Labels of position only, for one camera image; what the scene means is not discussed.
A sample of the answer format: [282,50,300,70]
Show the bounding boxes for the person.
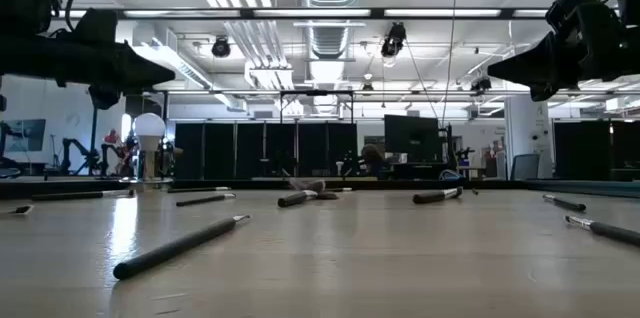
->
[360,143,389,179]

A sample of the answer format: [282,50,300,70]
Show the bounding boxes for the black partition panels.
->
[173,121,359,181]
[553,119,640,183]

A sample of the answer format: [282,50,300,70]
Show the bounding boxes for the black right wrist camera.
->
[544,0,609,34]

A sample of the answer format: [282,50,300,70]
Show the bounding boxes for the white pillar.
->
[503,93,555,181]

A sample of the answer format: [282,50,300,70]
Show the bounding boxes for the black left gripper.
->
[54,41,176,111]

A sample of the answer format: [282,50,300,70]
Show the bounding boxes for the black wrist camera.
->
[544,0,609,34]
[73,7,120,44]

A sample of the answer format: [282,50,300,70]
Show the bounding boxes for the black overhead light bar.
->
[0,6,621,21]

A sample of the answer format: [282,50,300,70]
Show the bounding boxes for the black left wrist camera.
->
[73,7,120,44]

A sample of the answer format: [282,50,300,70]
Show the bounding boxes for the black computer monitor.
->
[383,113,445,165]

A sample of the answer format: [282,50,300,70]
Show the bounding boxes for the dark wall picture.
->
[0,118,47,154]

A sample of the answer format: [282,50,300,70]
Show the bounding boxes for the black ceiling spotlight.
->
[210,35,233,59]
[379,21,408,59]
[469,75,494,94]

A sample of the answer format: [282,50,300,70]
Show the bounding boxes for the grey office chair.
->
[509,153,542,182]

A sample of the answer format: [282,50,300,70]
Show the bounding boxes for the small flat grey plate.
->
[0,204,35,217]

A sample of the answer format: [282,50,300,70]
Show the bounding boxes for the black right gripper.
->
[487,27,626,103]

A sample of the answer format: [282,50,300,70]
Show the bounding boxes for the black aluminium table frame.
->
[0,176,640,201]

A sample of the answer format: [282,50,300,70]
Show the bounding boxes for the red desk lamp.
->
[102,128,126,159]

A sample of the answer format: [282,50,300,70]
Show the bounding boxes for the clear glass cup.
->
[123,112,175,193]

